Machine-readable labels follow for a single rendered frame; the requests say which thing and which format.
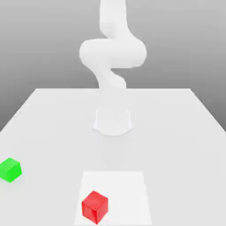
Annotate small red cube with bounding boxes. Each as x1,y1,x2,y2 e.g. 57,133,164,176
81,190,109,225

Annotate small green cube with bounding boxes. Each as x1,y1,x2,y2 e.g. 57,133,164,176
0,157,23,183

